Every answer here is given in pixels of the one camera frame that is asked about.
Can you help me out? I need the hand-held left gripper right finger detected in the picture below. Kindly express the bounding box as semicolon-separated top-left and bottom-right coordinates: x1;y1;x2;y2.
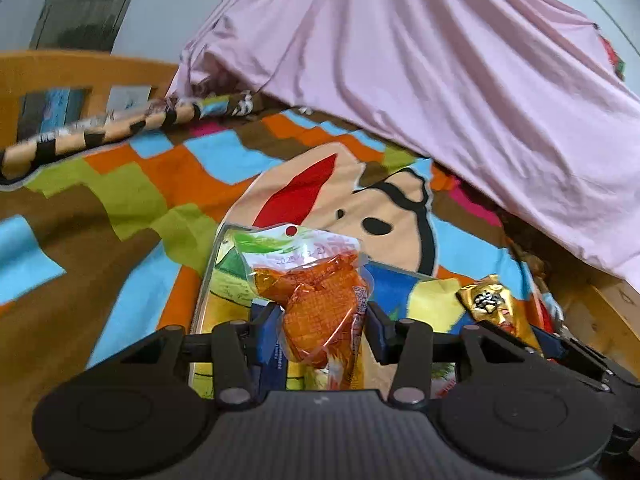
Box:
365;302;522;408

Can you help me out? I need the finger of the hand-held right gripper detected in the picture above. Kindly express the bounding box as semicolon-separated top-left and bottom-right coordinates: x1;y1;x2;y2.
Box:
529;324;615;394
484;321;545;360

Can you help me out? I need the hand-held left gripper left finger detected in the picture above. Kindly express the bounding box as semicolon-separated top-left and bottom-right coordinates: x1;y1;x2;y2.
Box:
119;302;286;408

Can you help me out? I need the golden snack packet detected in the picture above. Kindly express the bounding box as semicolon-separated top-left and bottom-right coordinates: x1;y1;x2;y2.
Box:
456;274;545;357

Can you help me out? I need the grey cartoon print box tray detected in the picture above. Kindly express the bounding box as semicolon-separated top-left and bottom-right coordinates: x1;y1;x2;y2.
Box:
189;222;463;397

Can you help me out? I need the orange snack packet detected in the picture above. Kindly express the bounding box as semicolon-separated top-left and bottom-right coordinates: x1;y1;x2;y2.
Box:
231;223;374;391

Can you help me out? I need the long dark blue snack box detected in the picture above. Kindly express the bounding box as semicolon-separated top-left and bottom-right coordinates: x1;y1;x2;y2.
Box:
252;306;289;394

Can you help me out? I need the colourful printed blanket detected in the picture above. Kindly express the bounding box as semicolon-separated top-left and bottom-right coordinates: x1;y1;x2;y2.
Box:
0;90;567;480

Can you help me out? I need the pink quilt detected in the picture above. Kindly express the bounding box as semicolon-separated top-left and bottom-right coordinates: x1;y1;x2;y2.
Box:
165;0;640;294

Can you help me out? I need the black and tan striped stick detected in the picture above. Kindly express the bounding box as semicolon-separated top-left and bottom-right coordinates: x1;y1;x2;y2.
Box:
0;99;261;182

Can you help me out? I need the wooden bed frame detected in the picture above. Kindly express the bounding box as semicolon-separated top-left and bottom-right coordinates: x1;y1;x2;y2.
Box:
0;50;640;377

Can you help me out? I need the dark wall picture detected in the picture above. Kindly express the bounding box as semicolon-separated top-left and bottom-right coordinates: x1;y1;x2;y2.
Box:
27;0;146;54

